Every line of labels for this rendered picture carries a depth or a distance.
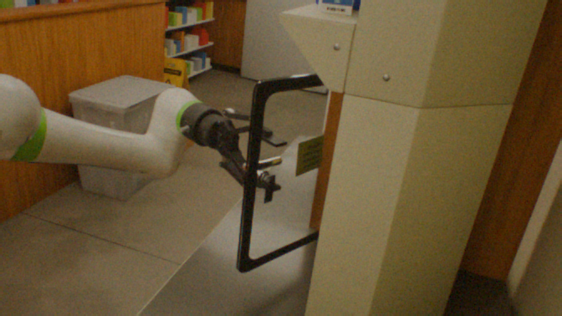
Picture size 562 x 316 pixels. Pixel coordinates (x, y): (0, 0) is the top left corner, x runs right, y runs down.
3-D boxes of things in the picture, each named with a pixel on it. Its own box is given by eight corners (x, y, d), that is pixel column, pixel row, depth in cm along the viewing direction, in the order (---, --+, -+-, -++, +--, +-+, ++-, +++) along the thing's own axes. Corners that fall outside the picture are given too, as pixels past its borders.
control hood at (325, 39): (374, 57, 98) (384, 7, 93) (344, 94, 69) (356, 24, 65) (320, 48, 100) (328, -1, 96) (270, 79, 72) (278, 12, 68)
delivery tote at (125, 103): (176, 129, 337) (177, 84, 324) (125, 159, 284) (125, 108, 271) (126, 117, 348) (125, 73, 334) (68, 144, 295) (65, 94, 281)
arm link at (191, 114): (216, 99, 113) (213, 135, 117) (173, 105, 106) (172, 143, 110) (231, 107, 109) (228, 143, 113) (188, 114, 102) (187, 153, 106)
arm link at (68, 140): (53, 116, 92) (34, 100, 99) (35, 170, 93) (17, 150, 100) (196, 147, 118) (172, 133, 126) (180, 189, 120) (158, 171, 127)
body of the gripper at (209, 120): (196, 149, 107) (220, 164, 101) (197, 114, 104) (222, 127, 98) (222, 142, 112) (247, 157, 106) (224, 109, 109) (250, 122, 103)
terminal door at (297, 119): (336, 230, 114) (368, 67, 97) (237, 276, 94) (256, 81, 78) (334, 228, 114) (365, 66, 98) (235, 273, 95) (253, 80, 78)
